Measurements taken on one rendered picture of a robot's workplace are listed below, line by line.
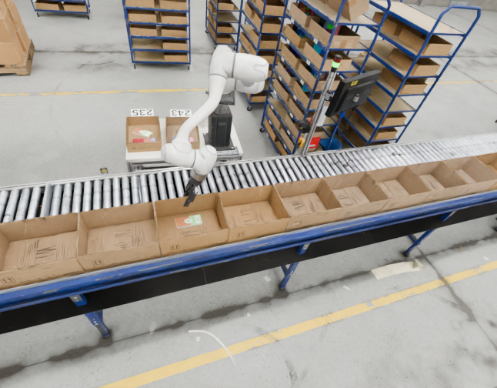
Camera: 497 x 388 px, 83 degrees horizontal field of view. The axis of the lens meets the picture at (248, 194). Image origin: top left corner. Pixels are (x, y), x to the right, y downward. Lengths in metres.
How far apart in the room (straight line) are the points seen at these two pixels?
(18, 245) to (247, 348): 1.67
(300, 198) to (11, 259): 1.78
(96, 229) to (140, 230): 0.25
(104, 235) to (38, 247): 0.34
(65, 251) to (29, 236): 0.22
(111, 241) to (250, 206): 0.90
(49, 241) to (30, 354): 1.00
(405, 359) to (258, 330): 1.22
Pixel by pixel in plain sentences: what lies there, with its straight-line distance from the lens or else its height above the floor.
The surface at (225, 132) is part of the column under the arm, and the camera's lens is 2.51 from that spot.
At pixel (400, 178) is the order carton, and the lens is 2.67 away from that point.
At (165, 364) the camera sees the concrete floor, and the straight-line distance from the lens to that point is 2.45.
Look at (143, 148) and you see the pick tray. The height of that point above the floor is 0.79.
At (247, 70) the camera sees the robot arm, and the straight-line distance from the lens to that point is 1.67.
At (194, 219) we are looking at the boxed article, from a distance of 1.85.
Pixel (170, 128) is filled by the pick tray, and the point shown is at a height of 0.76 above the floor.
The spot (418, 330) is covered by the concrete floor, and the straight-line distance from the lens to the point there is 3.11.
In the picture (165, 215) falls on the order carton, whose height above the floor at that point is 0.90.
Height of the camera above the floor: 2.39
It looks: 47 degrees down
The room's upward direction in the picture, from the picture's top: 12 degrees clockwise
